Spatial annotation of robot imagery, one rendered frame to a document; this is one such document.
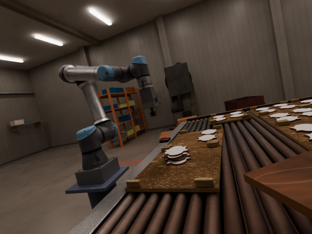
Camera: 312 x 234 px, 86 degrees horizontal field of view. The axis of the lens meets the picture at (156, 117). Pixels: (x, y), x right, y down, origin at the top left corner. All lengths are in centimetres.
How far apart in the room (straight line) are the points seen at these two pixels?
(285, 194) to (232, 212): 19
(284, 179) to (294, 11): 826
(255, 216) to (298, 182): 16
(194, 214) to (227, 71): 729
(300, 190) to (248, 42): 764
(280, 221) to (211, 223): 15
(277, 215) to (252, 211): 5
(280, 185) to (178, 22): 797
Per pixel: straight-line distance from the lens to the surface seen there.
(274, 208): 54
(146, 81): 87
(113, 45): 902
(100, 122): 113
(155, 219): 54
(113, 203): 70
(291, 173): 43
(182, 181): 66
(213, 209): 54
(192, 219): 51
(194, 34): 794
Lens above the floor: 123
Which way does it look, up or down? 5 degrees down
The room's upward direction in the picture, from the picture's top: 13 degrees counter-clockwise
